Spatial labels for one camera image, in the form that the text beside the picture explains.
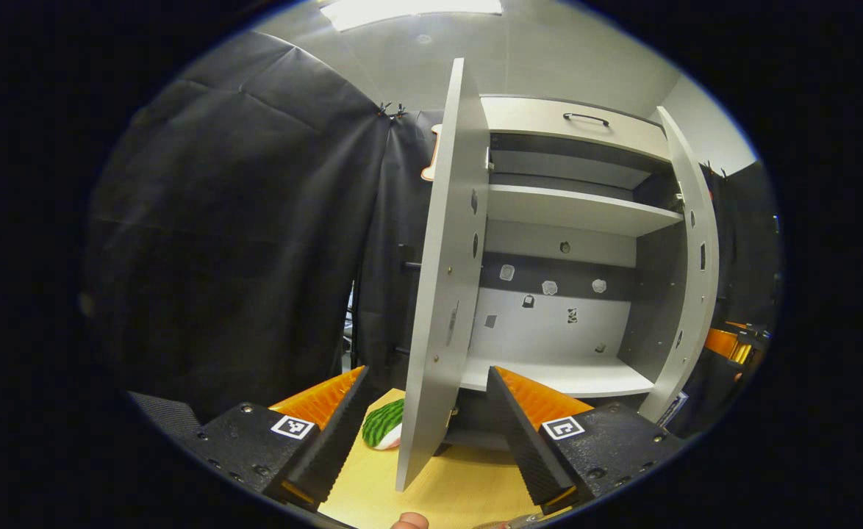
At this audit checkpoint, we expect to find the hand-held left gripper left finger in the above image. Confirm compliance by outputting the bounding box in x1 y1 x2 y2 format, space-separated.
182 365 370 513

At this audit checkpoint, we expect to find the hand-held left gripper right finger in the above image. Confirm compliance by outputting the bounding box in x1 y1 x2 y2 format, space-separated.
486 366 686 515

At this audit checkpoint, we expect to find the grey and white cabinet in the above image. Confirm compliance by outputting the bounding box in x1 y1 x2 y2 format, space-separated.
457 94 686 449

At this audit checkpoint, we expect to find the white cabinet drawer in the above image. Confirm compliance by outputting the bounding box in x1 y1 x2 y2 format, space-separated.
480 96 671 162

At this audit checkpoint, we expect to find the watermelon slice toy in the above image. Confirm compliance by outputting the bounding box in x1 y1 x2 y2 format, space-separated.
361 397 405 450

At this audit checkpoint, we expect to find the blue book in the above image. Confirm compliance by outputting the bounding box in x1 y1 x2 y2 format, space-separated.
658 391 690 429

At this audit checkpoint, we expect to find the black backdrop cloth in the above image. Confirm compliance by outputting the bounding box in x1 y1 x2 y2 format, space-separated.
82 29 781 442

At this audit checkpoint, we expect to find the dark woven strap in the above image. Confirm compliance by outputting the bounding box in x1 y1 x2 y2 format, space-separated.
126 391 204 442

